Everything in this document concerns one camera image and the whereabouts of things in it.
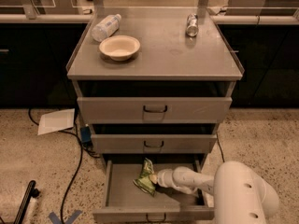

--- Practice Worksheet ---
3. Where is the black cable on left floor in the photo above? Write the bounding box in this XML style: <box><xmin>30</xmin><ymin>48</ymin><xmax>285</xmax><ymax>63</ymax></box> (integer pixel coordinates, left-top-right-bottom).
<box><xmin>27</xmin><ymin>107</ymin><xmax>101</xmax><ymax>224</ymax></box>

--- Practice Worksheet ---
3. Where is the grey bottom drawer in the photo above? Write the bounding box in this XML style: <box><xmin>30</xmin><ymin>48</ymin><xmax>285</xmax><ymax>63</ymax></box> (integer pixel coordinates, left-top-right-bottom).
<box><xmin>93</xmin><ymin>160</ymin><xmax>214</xmax><ymax>223</ymax></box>

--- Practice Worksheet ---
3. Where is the grey top drawer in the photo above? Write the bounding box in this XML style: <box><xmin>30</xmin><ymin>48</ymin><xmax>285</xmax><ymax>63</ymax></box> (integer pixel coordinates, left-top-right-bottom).
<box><xmin>78</xmin><ymin>97</ymin><xmax>232</xmax><ymax>124</ymax></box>

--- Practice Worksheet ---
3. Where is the green jalapeno chip bag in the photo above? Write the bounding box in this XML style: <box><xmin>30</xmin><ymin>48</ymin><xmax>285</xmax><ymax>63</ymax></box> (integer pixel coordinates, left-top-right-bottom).
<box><xmin>133</xmin><ymin>158</ymin><xmax>156</xmax><ymax>196</ymax></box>

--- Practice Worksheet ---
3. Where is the black bar object bottom left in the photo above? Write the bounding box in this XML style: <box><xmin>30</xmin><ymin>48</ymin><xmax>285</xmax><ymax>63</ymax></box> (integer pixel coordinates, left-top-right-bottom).
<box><xmin>13</xmin><ymin>180</ymin><xmax>40</xmax><ymax>224</ymax></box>

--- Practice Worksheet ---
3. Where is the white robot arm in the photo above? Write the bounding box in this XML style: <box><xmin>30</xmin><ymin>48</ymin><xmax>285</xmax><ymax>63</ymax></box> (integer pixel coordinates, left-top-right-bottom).
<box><xmin>149</xmin><ymin>161</ymin><xmax>279</xmax><ymax>224</ymax></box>

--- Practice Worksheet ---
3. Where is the clear plastic water bottle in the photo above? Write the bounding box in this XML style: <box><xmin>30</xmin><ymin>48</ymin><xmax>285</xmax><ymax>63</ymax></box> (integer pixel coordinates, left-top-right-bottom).
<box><xmin>92</xmin><ymin>14</ymin><xmax>121</xmax><ymax>42</ymax></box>

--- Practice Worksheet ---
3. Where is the silver soda can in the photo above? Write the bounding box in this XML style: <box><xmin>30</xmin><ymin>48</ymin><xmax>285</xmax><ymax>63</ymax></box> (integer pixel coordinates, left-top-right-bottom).
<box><xmin>186</xmin><ymin>13</ymin><xmax>198</xmax><ymax>37</ymax></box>

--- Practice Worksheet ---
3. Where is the grey drawer cabinet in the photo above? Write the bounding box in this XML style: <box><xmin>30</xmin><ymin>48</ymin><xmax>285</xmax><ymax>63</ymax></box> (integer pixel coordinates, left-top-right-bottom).
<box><xmin>65</xmin><ymin>7</ymin><xmax>245</xmax><ymax>173</ymax></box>

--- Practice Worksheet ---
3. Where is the black cable on floor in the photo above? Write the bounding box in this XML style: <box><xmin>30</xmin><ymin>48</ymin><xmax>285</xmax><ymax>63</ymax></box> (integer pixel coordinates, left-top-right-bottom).
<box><xmin>215</xmin><ymin>133</ymin><xmax>226</xmax><ymax>164</ymax></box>
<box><xmin>27</xmin><ymin>107</ymin><xmax>101</xmax><ymax>224</ymax></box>

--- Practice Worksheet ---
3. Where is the grey drawer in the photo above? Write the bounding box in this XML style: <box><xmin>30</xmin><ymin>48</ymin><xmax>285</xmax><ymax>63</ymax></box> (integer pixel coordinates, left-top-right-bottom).
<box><xmin>93</xmin><ymin>160</ymin><xmax>214</xmax><ymax>223</ymax></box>
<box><xmin>78</xmin><ymin>97</ymin><xmax>232</xmax><ymax>124</ymax></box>
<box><xmin>92</xmin><ymin>134</ymin><xmax>217</xmax><ymax>154</ymax></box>

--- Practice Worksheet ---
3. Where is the long dark background counter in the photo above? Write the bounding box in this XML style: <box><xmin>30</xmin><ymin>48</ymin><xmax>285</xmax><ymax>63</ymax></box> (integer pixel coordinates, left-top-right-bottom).
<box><xmin>1</xmin><ymin>23</ymin><xmax>298</xmax><ymax>107</ymax></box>

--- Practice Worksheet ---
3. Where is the white paper bowl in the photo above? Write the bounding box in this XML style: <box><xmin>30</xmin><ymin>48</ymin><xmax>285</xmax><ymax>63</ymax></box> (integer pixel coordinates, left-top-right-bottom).
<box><xmin>99</xmin><ymin>35</ymin><xmax>140</xmax><ymax>62</ymax></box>

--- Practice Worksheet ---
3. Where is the blue power adapter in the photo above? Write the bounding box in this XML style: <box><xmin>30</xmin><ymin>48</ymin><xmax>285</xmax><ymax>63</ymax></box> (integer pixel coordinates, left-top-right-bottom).
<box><xmin>80</xmin><ymin>126</ymin><xmax>92</xmax><ymax>146</ymax></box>

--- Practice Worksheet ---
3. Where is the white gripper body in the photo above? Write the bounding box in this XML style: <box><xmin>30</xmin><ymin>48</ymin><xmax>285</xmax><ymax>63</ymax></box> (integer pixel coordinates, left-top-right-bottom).
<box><xmin>156</xmin><ymin>166</ymin><xmax>199</xmax><ymax>194</ymax></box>

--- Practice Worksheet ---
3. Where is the black cable on right floor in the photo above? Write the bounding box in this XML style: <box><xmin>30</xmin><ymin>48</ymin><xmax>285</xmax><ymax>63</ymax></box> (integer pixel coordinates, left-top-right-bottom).
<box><xmin>215</xmin><ymin>133</ymin><xmax>226</xmax><ymax>164</ymax></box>

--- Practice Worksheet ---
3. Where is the grey middle drawer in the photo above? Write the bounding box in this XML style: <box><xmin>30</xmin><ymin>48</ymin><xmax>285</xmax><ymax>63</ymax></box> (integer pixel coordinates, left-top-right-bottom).
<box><xmin>92</xmin><ymin>134</ymin><xmax>217</xmax><ymax>154</ymax></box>

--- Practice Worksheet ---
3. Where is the white paper sheet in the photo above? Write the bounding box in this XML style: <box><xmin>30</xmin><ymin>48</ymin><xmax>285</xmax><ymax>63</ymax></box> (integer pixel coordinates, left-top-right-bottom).
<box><xmin>37</xmin><ymin>108</ymin><xmax>75</xmax><ymax>135</ymax></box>

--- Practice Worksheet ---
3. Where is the background table right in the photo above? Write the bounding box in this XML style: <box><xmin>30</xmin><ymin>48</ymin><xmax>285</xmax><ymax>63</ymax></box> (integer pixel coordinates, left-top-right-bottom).
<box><xmin>226</xmin><ymin>0</ymin><xmax>299</xmax><ymax>16</ymax></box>

